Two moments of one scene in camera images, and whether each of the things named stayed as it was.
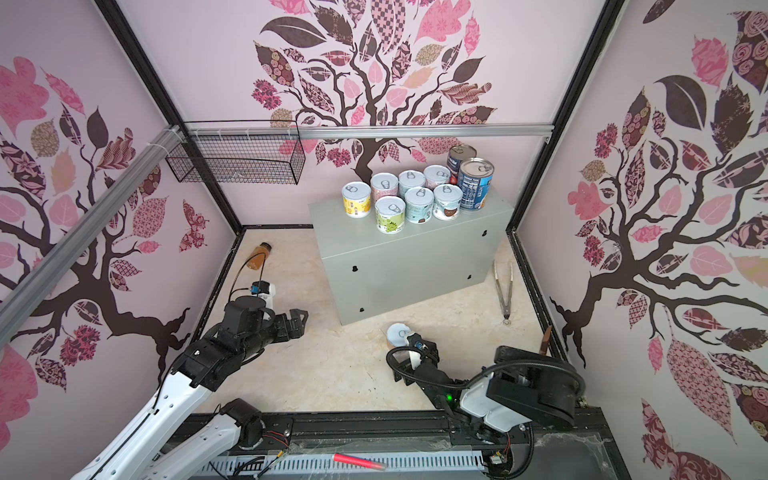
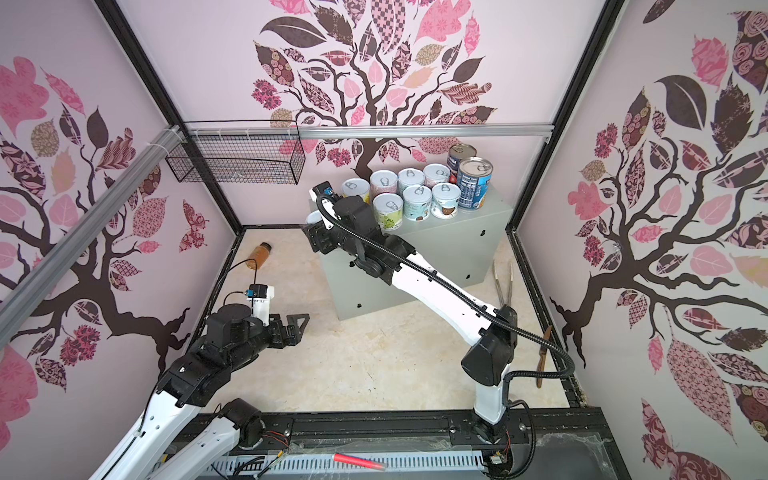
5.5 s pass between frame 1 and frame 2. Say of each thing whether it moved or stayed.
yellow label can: stayed
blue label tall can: stayed
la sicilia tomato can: stayed
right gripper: moved
